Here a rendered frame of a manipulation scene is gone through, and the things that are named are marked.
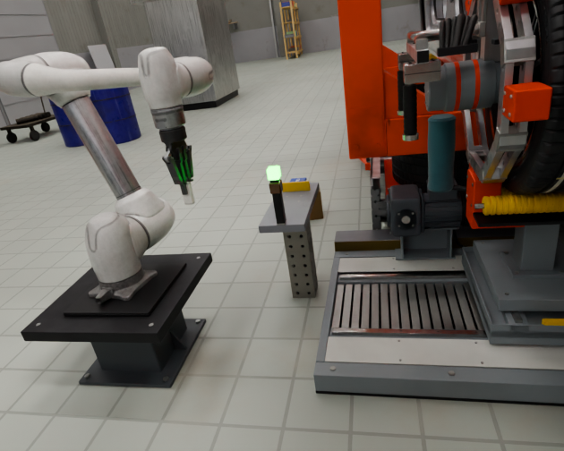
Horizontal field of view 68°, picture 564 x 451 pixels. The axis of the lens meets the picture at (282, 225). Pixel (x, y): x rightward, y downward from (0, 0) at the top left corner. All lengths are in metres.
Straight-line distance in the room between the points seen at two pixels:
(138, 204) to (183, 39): 6.45
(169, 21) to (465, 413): 7.43
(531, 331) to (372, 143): 0.93
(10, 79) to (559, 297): 1.81
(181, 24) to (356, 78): 6.31
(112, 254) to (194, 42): 6.58
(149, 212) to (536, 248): 1.34
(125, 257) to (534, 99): 1.26
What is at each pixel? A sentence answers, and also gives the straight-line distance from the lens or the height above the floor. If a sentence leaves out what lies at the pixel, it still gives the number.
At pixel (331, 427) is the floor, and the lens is 1.39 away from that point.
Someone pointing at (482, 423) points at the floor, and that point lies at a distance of 1.43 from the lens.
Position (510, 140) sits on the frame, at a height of 0.75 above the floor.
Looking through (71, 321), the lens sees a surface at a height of 0.30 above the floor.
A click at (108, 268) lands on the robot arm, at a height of 0.43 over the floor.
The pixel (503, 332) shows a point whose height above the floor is 0.14.
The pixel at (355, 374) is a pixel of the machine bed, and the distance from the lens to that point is 1.41.
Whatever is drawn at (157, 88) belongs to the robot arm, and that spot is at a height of 0.98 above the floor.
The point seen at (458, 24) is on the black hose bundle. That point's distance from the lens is 1.22.
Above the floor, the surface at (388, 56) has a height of 0.76.
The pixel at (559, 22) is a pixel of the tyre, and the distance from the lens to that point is 1.16.
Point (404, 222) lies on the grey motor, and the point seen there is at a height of 0.30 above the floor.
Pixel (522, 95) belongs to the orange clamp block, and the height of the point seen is 0.87.
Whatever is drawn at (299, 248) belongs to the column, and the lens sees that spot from 1.76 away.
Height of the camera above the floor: 1.07
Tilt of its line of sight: 25 degrees down
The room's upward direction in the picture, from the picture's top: 9 degrees counter-clockwise
